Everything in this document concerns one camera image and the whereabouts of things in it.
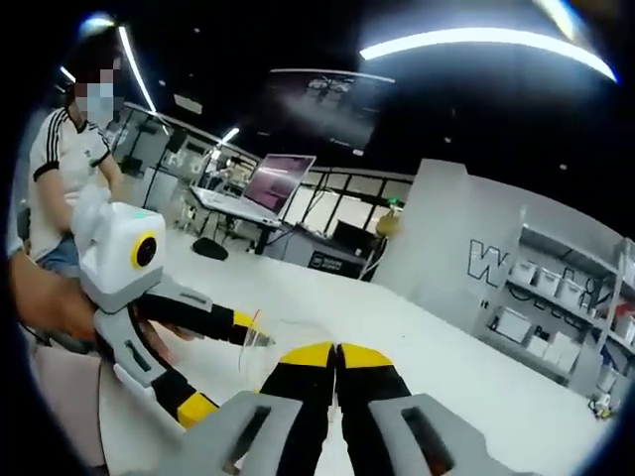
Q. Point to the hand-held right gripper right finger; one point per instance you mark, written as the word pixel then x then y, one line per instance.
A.
pixel 377 421

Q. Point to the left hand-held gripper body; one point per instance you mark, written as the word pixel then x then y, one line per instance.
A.
pixel 114 268

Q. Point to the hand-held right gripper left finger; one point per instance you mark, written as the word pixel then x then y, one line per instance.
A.
pixel 297 421

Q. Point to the clear resealable bag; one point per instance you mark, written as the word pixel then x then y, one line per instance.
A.
pixel 260 339

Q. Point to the open silver laptop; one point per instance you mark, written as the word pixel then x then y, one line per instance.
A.
pixel 278 183

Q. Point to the person's left hand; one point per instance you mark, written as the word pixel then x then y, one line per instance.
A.
pixel 74 317

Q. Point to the person's denim shorts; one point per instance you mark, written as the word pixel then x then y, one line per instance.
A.
pixel 59 258

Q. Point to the dark rounded object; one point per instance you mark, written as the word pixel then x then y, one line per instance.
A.
pixel 211 249

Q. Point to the person's white striped shirt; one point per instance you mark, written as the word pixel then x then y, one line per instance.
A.
pixel 54 198

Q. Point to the white desk with black legs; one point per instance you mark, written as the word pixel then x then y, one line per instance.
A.
pixel 265 238

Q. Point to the grey cabinet with label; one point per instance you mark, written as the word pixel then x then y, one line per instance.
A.
pixel 322 258

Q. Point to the black box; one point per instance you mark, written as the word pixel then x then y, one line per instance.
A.
pixel 351 238

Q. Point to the white ceiling light strip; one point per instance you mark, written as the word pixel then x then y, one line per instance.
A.
pixel 496 35
pixel 135 64
pixel 229 135
pixel 67 74
pixel 560 17

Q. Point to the yellow round object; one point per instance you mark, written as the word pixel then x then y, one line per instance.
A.
pixel 388 223

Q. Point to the person's head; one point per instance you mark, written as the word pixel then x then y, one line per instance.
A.
pixel 89 59

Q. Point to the white partition panel with logo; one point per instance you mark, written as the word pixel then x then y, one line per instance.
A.
pixel 446 223

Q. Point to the row of white storage bins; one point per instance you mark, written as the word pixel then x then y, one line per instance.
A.
pixel 546 280

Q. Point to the small yellow white device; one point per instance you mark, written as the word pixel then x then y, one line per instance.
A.
pixel 602 404

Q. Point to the dark hanging ceiling screen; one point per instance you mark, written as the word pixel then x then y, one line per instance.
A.
pixel 322 109

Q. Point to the grey metal shelf unit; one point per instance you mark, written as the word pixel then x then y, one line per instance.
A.
pixel 570 241

